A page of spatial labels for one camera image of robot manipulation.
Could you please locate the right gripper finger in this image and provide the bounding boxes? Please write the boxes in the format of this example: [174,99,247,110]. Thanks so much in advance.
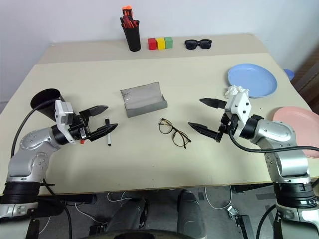
[199,97,228,110]
[187,121,221,141]

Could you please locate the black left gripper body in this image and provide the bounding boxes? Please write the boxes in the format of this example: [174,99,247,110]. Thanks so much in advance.
[67,113,91,143]

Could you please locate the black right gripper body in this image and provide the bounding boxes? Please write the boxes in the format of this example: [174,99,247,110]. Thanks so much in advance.
[216,111,239,143]

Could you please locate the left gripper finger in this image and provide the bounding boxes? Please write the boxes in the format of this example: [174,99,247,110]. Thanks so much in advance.
[79,105,109,119]
[87,122,119,142]

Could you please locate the white marker with black cap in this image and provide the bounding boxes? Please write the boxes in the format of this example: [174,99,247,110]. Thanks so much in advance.
[105,119,113,147]

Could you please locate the crumpled white tissue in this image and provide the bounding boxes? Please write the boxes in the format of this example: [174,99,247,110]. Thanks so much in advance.
[223,85,250,99]

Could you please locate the tortoiseshell round eyeglasses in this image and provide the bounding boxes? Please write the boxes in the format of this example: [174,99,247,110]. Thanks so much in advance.
[158,118,192,150]

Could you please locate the empty black conical cup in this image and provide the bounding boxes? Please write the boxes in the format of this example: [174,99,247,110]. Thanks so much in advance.
[30,88,67,123]

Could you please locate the grey open glasses case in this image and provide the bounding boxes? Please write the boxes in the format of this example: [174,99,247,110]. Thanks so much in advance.
[120,81,168,119]

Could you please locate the blue round plate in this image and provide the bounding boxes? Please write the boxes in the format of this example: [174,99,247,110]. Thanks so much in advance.
[227,63,278,99]

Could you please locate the black sunglasses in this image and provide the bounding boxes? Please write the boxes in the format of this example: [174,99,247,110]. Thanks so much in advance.
[184,39,213,51]

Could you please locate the pink round plate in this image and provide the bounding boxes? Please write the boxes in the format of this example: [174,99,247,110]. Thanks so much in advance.
[271,106,319,159]

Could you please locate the small blue plastic bowl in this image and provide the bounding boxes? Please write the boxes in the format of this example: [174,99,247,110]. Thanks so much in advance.
[283,68,296,81]

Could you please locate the black cup holding tools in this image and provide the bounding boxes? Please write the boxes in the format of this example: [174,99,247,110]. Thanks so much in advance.
[122,24,142,53]

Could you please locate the dark grey rounded robot leg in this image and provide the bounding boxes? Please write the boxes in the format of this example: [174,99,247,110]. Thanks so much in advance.
[109,198,151,236]
[176,189,207,239]

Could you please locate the red block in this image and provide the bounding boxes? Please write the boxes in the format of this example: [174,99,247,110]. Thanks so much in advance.
[147,37,158,51]

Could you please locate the brown wooden furniture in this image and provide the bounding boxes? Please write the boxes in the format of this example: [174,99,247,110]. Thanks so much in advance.
[291,49,319,107]

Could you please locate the dark rounded robot torso edge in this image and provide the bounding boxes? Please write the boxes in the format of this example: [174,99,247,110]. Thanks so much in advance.
[106,229,180,239]

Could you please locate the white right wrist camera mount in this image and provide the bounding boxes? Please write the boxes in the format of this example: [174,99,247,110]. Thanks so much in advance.
[224,90,252,123]

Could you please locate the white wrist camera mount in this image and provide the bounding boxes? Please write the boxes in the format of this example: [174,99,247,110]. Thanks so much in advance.
[54,99,76,145]
[224,90,252,123]

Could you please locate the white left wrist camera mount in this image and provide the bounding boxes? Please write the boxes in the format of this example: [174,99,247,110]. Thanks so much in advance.
[54,99,76,145]

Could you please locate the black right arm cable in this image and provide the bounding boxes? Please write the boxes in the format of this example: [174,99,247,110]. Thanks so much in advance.
[228,126,319,153]

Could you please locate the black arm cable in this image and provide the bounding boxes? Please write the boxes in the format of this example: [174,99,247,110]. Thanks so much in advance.
[228,126,319,153]
[10,99,57,158]

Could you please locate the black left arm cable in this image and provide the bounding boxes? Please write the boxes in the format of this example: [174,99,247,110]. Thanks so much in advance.
[10,99,57,158]

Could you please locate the white floor cable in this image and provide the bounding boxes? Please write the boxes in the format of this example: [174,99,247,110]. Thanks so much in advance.
[204,186,233,210]
[107,191,133,208]

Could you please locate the black table frame bar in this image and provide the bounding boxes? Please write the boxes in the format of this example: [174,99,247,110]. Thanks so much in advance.
[36,193,98,218]

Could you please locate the metal caster bracket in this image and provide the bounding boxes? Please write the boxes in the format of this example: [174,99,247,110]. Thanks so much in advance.
[226,204,255,239]

